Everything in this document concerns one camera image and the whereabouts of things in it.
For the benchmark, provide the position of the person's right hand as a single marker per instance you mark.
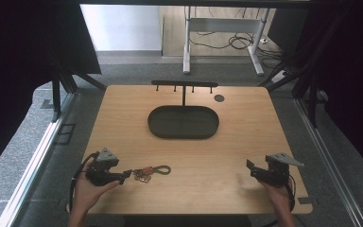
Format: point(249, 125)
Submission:
point(276, 196)

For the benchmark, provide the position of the black round table grommet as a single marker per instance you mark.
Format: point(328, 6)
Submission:
point(219, 98)

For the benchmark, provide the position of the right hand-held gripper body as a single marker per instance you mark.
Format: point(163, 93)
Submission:
point(276, 170)

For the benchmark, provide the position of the white metal desk frame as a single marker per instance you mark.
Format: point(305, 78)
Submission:
point(223, 24)

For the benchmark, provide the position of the white power strip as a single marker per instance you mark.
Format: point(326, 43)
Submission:
point(279, 76)

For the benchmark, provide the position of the aluminium rail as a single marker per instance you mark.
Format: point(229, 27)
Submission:
point(28, 170)
point(327, 164)

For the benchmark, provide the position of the black tape strip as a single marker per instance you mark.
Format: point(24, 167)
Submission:
point(305, 200)

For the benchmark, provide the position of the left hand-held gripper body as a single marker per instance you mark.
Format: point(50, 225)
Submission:
point(103, 167)

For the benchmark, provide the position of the dark curtain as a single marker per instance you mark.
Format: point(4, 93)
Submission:
point(353, 78)
point(19, 63)

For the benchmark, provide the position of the person's left hand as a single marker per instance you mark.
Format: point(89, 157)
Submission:
point(88, 192)

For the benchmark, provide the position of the black metal stand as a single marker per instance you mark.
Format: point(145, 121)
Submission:
point(305, 78)
point(63, 84)

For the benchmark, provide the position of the black key holder stand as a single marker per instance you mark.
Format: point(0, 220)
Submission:
point(183, 122)

